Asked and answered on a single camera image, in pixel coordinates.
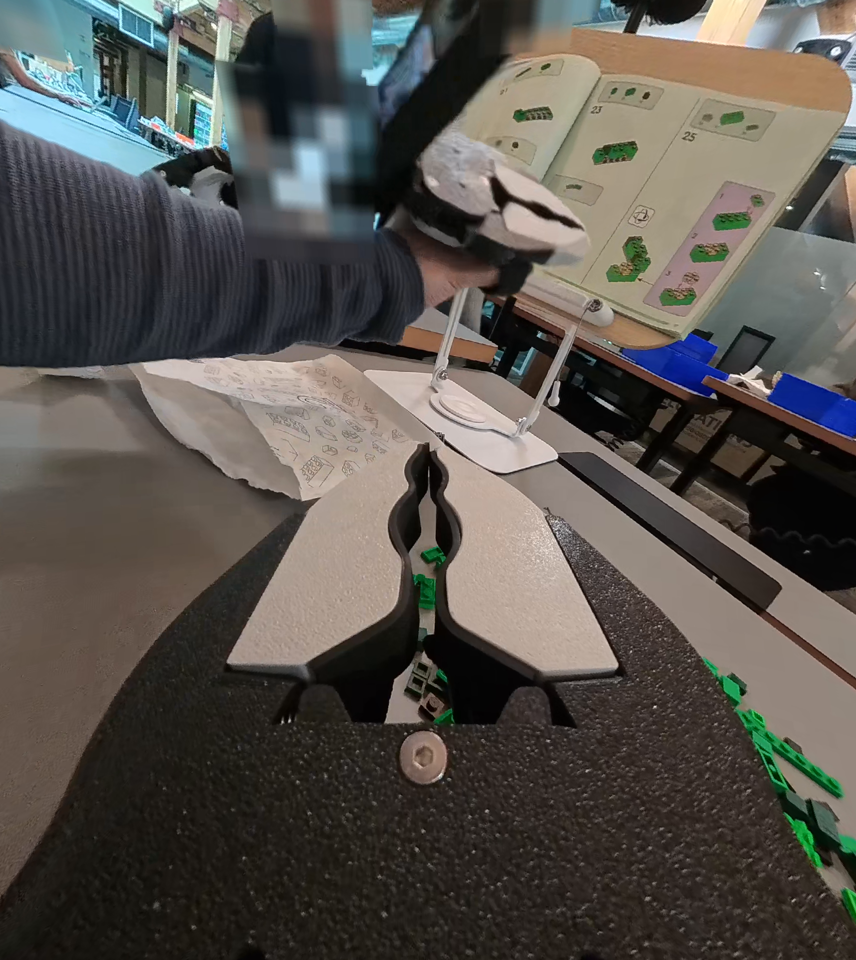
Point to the background grey table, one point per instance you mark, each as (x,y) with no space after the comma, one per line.
(60,124)

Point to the person's left hand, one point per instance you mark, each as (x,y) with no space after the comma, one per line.
(446,266)

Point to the black picture frame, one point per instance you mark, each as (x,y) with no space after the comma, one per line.
(744,351)

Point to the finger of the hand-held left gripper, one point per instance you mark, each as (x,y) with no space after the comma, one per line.
(540,236)
(465,180)

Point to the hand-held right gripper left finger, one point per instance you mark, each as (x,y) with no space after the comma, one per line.
(330,585)

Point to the person's left forearm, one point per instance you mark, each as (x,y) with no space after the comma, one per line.
(135,262)

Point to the black corrugated foam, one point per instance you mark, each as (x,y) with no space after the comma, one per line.
(825,532)

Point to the instruction booklet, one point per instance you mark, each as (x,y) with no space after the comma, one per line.
(660,187)

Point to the white base book stand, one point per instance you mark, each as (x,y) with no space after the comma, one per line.
(503,450)

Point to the background storage shelves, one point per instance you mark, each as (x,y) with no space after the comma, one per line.
(195,112)

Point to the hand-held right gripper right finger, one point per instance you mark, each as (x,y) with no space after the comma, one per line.
(525,592)

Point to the black and white device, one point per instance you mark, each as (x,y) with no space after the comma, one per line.
(187,176)

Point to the white printed paper bag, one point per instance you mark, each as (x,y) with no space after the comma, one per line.
(308,420)

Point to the background wooden table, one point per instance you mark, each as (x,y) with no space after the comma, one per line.
(593,343)
(848,450)

